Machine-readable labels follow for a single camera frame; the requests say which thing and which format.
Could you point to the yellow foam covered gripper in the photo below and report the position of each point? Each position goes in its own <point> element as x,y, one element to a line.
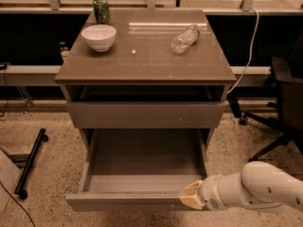
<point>209,192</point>

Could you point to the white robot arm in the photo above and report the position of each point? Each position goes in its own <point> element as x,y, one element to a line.
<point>259,187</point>

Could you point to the brown drawer cabinet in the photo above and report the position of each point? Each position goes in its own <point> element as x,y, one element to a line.
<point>140,67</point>

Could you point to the black office chair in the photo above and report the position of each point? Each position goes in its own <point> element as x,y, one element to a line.
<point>286,74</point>

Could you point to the clear plastic bottle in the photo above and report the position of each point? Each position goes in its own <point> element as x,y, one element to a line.
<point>182,42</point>

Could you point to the black wheeled stand leg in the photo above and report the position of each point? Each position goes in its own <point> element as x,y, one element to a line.
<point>20,187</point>

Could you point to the white ceramic bowl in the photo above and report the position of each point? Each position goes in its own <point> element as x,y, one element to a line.
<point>99,37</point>

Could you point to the small bottle behind cabinet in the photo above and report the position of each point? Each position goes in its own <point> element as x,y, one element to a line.
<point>64,50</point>

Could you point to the green soda can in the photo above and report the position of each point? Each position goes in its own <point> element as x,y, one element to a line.
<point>101,11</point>

